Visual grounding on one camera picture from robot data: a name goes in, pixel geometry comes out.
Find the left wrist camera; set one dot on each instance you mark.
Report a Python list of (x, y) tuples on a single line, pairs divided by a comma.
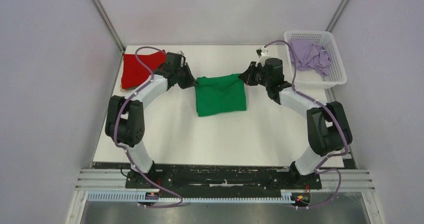
[(175, 59)]

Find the green t-shirt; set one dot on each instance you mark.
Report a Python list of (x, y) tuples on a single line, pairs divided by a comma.
[(218, 95)]

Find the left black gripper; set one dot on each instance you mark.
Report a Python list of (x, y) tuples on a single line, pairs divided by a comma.
[(190, 81)]

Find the white plastic basket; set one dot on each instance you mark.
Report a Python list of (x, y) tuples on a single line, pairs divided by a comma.
[(311, 78)]

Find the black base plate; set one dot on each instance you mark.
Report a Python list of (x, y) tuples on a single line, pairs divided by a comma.
[(228, 181)]

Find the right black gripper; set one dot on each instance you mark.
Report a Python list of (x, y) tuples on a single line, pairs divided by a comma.
[(248, 76)]

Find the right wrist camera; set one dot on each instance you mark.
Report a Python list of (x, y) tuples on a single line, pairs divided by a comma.
[(263, 55)]

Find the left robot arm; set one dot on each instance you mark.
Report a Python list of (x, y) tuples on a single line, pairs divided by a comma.
[(125, 123)]

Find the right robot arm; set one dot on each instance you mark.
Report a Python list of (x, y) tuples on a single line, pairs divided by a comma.
[(328, 130)]

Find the right aluminium corner post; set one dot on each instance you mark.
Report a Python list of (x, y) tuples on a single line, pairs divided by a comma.
[(337, 15)]

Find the crumpled purple t-shirt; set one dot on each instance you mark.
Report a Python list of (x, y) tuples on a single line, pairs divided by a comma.
[(308, 55)]

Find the aluminium corner post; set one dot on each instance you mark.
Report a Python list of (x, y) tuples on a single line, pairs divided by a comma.
[(337, 15), (109, 26)]

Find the left aluminium corner post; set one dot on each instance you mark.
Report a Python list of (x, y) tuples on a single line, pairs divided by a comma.
[(109, 26)]

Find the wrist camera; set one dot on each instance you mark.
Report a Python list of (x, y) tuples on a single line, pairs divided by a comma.
[(175, 59), (263, 55)]

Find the folded red t-shirt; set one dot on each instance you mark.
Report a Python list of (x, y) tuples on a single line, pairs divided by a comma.
[(134, 73)]

